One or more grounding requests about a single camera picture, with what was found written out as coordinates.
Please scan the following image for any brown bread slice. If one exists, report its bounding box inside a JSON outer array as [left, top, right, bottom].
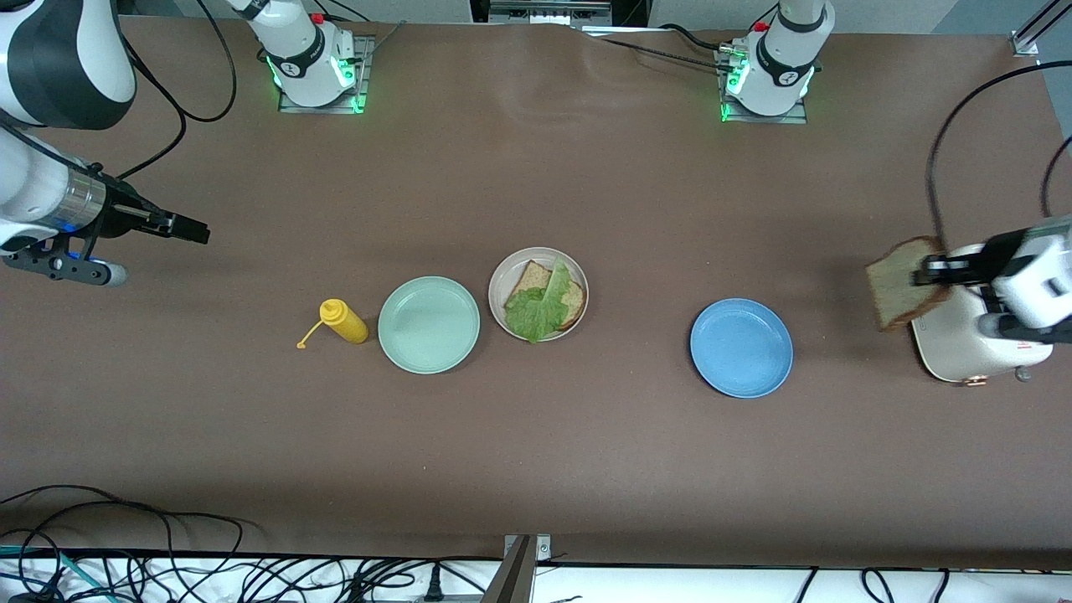
[[507, 260, 586, 331], [865, 236, 953, 332]]

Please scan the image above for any yellow mustard squeeze bottle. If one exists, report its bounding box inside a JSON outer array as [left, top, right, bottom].
[[296, 299, 370, 350]]

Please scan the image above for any green lettuce leaf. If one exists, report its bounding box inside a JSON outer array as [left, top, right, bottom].
[[504, 261, 573, 344]]

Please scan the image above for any blue round plate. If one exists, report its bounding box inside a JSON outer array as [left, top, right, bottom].
[[689, 298, 794, 399]]

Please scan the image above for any light green round plate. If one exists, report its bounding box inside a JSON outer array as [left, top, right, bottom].
[[377, 276, 482, 374]]

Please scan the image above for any beige round plate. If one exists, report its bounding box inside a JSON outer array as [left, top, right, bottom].
[[488, 246, 590, 343]]

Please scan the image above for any cream white toaster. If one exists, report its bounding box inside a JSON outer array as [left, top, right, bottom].
[[911, 285, 1054, 388]]

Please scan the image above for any grey metal equipment box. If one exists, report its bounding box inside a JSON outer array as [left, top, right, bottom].
[[469, 0, 650, 30]]

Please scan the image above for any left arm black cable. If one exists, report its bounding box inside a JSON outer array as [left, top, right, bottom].
[[925, 59, 1072, 252]]

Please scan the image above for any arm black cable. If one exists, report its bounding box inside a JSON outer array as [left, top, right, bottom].
[[0, 0, 238, 181], [925, 59, 1072, 252]]

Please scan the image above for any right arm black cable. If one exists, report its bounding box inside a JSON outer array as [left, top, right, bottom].
[[0, 0, 238, 181]]

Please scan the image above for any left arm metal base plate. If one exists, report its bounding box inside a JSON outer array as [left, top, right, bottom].
[[716, 46, 811, 125]]

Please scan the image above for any aluminium frame rail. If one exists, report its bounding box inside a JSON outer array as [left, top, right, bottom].
[[1011, 0, 1072, 58]]

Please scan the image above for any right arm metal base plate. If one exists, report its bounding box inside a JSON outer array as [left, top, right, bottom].
[[276, 35, 375, 115]]

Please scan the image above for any long looping black cable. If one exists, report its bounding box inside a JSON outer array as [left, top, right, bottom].
[[0, 484, 252, 603]]

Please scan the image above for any smooth black table cable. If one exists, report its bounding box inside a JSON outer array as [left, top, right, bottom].
[[657, 23, 728, 54]]

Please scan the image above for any teal cable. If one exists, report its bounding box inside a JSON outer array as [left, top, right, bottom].
[[0, 544, 110, 603]]

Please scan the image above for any braided black table cable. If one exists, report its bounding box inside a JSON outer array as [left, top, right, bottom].
[[586, 33, 731, 71]]

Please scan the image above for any grey metal bracket post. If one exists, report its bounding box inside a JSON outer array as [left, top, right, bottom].
[[482, 533, 554, 603]]

